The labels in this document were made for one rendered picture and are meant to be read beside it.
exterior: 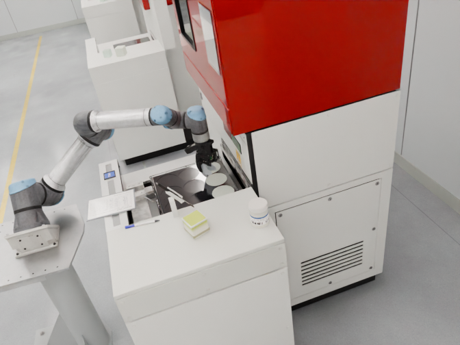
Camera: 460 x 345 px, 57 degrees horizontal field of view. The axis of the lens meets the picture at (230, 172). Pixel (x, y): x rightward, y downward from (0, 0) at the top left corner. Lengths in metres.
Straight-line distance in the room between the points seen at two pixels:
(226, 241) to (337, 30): 0.87
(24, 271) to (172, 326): 0.69
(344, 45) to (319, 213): 0.79
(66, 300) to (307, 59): 1.57
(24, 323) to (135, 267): 1.54
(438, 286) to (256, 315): 1.28
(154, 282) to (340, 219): 1.03
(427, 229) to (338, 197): 1.12
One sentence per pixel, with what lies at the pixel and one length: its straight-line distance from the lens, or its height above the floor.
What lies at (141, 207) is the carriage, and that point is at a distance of 1.96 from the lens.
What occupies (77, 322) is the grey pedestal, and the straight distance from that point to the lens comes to 2.39.
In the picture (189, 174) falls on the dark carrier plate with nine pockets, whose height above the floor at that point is 0.90.
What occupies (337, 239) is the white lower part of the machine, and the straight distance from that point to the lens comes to 2.22.
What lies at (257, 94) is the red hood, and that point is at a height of 1.37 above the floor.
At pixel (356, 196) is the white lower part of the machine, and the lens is 2.10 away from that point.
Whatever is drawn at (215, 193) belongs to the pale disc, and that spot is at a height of 0.90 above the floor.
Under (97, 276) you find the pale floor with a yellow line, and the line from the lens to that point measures 3.02.
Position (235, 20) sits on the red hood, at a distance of 1.48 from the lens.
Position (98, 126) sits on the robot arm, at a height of 1.27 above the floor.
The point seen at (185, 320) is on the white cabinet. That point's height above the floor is 0.73.
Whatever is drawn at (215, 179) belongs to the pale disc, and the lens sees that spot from 1.97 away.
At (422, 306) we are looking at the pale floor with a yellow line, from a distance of 2.62.
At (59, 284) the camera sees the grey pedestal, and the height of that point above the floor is 0.60.
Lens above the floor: 2.04
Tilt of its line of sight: 35 degrees down
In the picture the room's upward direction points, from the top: 10 degrees counter-clockwise
